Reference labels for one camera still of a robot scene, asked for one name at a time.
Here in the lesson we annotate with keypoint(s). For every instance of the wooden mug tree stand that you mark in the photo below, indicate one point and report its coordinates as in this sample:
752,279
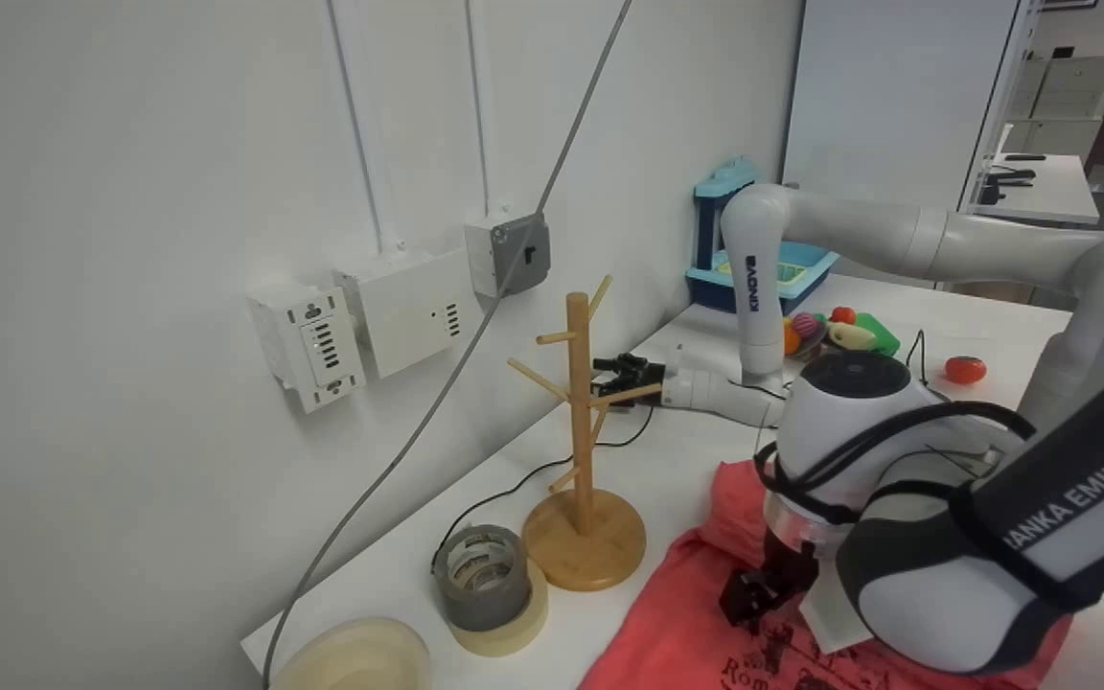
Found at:
577,535

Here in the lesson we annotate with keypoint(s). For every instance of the coral red cloth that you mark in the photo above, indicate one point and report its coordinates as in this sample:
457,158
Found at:
676,635

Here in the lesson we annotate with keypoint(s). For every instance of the grey wall junction box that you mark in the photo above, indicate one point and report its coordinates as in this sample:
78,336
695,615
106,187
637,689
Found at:
509,258

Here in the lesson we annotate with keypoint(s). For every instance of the cream masking tape roll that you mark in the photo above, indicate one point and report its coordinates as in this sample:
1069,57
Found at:
517,635

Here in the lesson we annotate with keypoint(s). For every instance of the red round toy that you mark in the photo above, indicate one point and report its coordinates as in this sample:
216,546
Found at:
963,369

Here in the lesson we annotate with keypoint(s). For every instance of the green toy food container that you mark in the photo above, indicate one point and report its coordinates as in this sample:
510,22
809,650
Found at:
839,331

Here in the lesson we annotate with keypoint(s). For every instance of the grey duct tape roll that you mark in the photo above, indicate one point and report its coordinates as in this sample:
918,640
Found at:
480,578

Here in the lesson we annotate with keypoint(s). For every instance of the white wall junction box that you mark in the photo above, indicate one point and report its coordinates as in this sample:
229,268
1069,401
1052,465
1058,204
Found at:
407,307

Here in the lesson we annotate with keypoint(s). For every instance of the cream plastic bowl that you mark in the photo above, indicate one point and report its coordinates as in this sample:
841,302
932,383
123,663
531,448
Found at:
379,654

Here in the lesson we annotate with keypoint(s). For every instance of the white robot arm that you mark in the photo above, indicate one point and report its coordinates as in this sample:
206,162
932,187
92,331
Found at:
955,535

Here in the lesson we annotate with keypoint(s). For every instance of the background white desk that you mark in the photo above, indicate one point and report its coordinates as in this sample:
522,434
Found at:
1034,190

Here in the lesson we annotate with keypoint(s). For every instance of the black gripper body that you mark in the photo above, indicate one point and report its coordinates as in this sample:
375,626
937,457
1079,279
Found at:
776,578

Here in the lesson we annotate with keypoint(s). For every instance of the black power strip plug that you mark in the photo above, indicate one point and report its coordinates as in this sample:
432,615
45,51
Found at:
625,379

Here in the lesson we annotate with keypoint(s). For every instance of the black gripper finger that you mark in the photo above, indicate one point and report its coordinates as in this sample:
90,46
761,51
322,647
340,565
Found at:
733,607
767,618

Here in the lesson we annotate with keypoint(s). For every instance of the white wall socket box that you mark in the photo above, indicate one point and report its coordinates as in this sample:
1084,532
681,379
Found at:
308,344

